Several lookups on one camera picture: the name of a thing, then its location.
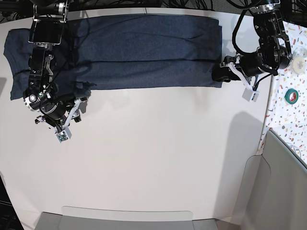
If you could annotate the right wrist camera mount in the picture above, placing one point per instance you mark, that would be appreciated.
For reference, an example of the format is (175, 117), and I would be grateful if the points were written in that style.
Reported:
(61, 129)

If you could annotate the dark blue t-shirt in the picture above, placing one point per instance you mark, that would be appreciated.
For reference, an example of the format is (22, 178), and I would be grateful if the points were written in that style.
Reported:
(137, 51)

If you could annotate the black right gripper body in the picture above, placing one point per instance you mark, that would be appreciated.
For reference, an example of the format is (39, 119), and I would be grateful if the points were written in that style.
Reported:
(56, 108)

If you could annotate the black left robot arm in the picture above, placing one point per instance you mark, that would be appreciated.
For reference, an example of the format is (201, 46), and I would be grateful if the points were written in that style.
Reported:
(274, 51)

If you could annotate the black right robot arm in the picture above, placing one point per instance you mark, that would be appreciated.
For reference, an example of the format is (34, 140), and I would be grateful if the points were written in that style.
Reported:
(52, 86)

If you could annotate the grey bin front edge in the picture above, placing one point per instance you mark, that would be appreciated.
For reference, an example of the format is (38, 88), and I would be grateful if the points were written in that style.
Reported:
(76, 218)

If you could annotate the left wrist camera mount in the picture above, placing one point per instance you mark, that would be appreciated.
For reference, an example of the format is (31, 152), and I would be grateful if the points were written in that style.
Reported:
(249, 94)

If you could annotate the terrazzo patterned side board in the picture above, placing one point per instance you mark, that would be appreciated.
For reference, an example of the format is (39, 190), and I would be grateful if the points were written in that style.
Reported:
(288, 121)

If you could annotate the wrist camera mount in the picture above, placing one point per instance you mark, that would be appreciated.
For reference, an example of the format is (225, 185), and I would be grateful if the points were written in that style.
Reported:
(249, 94)
(61, 129)

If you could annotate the clear tape spool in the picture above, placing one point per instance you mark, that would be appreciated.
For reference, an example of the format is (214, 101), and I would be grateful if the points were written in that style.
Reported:
(298, 63)

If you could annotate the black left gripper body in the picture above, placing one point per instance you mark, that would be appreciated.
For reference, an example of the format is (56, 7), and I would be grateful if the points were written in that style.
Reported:
(248, 65)

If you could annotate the green tape roll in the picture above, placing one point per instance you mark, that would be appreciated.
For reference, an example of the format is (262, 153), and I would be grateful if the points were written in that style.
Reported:
(291, 96)

